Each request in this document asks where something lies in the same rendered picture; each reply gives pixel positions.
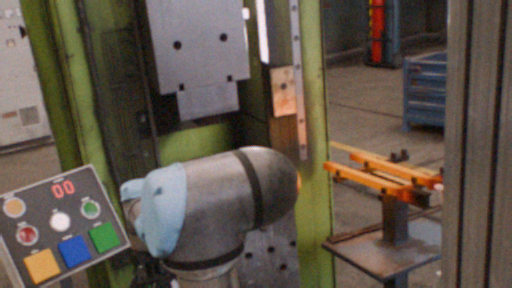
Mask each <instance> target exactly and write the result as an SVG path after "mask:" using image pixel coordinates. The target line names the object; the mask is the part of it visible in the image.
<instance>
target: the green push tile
mask: <svg viewBox="0 0 512 288"><path fill-rule="evenodd" d="M88 233H89V235H90V237H91V239H92V241H93V243H94V245H95V248H96V250H97V252H98V254H100V253H102V252H104V251H106V250H108V249H111V248H113V247H115V246H117V245H119V244H120V242H119V240H118V238H117V236H116V234H115V232H114V229H113V227H112V225H111V223H110V222H108V223H105V224H103V225H101V226H99V227H96V228H94V229H92V230H89V231H88Z"/></svg>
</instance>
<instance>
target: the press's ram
mask: <svg viewBox="0 0 512 288"><path fill-rule="evenodd" d="M134 6H135V12H136V18H137V24H138V30H139V37H141V43H142V49H143V55H144V61H145V67H146V73H147V79H148V85H150V86H151V87H152V88H154V89H155V91H156V92H158V93H159V94H160V95H165V94H170V93H176V92H179V87H181V89H182V90H184V91H186V90H192V89H197V88H202V86H208V85H214V84H219V83H225V82H228V80H227V79H229V80H231V81H235V80H241V79H246V78H250V73H249V63H248V53H247V43H246V33H245V21H244V18H248V9H243V1H242V0H134Z"/></svg>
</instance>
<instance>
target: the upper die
mask: <svg viewBox="0 0 512 288"><path fill-rule="evenodd" d="M227 80H228V82H225V83H219V84H214V85H208V86H202V88H197V89H192V90H186V91H184V90H182V89H181V87H179V92H176V93H170V94H165V95H160V94H159V93H158V92H156V91H155V89H154V88H153V94H154V100H155V101H157V102H158V103H159V104H160V105H161V106H163V107H164V108H165V109H166V110H167V111H169V112H170V113H171V114H172V115H173V116H175V117H176V118H177V119H178V120H179V121H185V120H190V119H195V118H200V117H205V116H211V115H216V114H221V113H226V112H231V111H236V110H239V105H238V96H237V86H236V81H231V80H229V79H227Z"/></svg>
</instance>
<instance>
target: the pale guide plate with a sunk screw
mask: <svg viewBox="0 0 512 288"><path fill-rule="evenodd" d="M268 75H269V86H270V99H271V110H272V117H274V118H275V117H280V116H285V115H291V114H295V113H297V105H296V89H295V75H294V66H287V67H280V68H275V69H269V70H268Z"/></svg>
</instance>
